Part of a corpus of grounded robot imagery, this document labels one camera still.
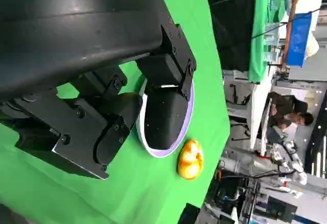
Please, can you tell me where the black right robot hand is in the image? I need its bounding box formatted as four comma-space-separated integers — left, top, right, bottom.
178, 203, 201, 224

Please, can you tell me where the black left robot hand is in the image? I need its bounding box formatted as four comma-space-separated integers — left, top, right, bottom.
0, 0, 198, 181

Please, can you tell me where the green table cloth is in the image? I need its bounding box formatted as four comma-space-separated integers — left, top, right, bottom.
0, 0, 231, 224

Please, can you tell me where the orange and white bread roll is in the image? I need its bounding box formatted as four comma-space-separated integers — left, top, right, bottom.
177, 138, 206, 182

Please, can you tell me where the lilac plate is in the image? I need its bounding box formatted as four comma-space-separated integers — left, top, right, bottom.
137, 77, 196, 159

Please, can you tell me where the white desk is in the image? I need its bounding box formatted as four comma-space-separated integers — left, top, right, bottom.
249, 82, 272, 156

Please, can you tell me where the person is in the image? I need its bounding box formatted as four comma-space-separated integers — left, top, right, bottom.
266, 90, 315, 140

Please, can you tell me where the black curtain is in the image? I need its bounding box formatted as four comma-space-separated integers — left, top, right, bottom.
205, 0, 259, 72

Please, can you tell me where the green hanging cloth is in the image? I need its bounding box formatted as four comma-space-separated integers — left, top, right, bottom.
248, 0, 295, 85

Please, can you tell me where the blue hanging cloth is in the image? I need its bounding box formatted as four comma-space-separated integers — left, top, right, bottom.
285, 11, 314, 68

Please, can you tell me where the brown wooden pole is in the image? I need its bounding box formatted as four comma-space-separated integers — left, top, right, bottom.
280, 0, 300, 73

